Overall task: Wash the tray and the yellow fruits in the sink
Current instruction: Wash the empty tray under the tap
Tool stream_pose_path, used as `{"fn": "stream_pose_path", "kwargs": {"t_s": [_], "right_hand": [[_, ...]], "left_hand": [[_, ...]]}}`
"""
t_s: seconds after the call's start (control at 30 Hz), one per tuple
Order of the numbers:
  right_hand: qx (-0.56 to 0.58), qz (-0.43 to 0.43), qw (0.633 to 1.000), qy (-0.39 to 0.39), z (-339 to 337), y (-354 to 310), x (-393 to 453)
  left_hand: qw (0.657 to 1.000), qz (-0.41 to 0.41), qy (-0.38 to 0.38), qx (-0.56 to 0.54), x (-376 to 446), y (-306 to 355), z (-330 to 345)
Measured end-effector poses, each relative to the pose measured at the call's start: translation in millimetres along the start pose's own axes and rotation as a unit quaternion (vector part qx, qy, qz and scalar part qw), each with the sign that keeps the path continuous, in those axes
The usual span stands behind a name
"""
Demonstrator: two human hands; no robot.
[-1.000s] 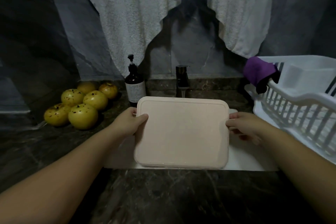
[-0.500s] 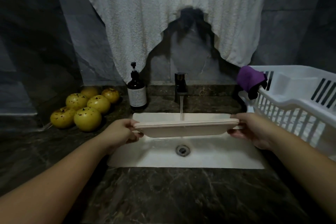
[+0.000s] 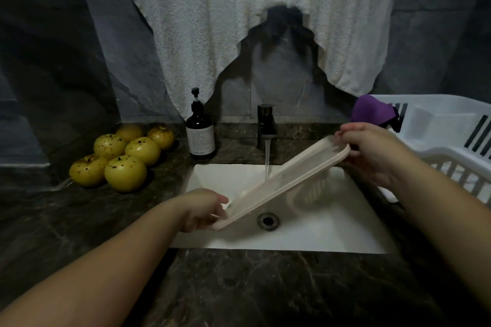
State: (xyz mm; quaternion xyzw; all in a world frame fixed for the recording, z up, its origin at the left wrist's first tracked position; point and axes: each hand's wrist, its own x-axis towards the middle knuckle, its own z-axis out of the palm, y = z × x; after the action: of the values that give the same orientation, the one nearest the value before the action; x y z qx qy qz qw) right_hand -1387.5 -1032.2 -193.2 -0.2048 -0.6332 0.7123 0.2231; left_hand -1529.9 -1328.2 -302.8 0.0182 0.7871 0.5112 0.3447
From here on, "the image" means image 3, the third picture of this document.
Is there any person's right hand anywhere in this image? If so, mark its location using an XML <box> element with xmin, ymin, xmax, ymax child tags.
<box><xmin>332</xmin><ymin>122</ymin><xmax>419</xmax><ymax>190</ymax></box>

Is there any person's left hand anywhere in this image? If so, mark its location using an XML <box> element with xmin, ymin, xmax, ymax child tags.
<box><xmin>170</xmin><ymin>188</ymin><xmax>230</xmax><ymax>233</ymax></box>

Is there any white hanging towel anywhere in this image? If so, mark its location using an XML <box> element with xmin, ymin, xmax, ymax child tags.
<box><xmin>114</xmin><ymin>0</ymin><xmax>409</xmax><ymax>119</ymax></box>

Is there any black faucet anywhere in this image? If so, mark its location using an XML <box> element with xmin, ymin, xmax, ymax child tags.
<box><xmin>257</xmin><ymin>104</ymin><xmax>279</xmax><ymax>148</ymax></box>

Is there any group of yellow apples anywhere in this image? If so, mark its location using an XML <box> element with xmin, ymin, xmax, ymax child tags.
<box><xmin>68</xmin><ymin>123</ymin><xmax>176</xmax><ymax>193</ymax></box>

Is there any person's left forearm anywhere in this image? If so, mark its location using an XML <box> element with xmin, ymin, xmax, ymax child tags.
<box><xmin>0</xmin><ymin>196</ymin><xmax>189</xmax><ymax>327</ymax></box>

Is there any white sink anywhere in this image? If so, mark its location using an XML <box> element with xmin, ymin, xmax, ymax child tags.
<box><xmin>170</xmin><ymin>162</ymin><xmax>396</xmax><ymax>255</ymax></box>

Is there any beige plastic tray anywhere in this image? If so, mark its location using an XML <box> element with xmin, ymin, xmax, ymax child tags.
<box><xmin>211</xmin><ymin>135</ymin><xmax>351</xmax><ymax>231</ymax></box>

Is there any person's right forearm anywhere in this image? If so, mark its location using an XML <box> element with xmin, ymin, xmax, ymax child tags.
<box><xmin>391</xmin><ymin>154</ymin><xmax>491</xmax><ymax>316</ymax></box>

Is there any purple cloth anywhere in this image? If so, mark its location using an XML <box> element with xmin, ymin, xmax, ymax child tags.
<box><xmin>350</xmin><ymin>94</ymin><xmax>400</xmax><ymax>128</ymax></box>

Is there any metal sink drain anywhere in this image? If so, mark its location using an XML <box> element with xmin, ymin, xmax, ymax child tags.
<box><xmin>257</xmin><ymin>212</ymin><xmax>281</xmax><ymax>232</ymax></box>

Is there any dark soap pump bottle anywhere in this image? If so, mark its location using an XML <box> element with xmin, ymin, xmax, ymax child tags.
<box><xmin>185</xmin><ymin>87</ymin><xmax>217</xmax><ymax>160</ymax></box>

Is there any white plastic basket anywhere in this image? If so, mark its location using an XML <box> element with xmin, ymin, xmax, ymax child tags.
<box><xmin>350</xmin><ymin>94</ymin><xmax>491</xmax><ymax>209</ymax></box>

